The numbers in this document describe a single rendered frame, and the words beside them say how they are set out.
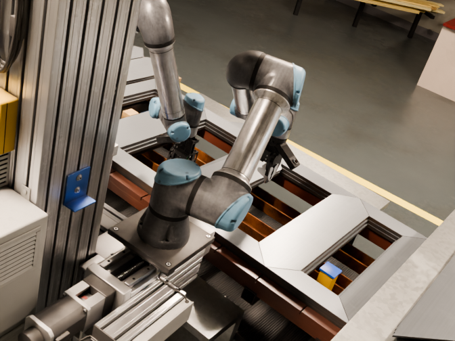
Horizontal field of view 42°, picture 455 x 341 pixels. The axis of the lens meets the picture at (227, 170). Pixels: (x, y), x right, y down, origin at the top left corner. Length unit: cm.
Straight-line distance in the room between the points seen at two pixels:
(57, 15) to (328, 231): 144
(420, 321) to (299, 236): 66
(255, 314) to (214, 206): 83
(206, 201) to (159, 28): 56
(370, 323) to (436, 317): 20
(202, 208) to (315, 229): 82
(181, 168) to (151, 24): 47
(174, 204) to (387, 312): 66
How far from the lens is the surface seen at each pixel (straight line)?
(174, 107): 195
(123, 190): 229
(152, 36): 182
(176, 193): 158
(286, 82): 172
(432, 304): 183
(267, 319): 231
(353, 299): 206
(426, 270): 200
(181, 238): 167
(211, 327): 201
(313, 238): 225
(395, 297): 182
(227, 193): 156
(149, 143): 257
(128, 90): 294
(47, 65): 127
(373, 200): 288
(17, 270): 144
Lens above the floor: 208
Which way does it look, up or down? 30 degrees down
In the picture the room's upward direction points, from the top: 17 degrees clockwise
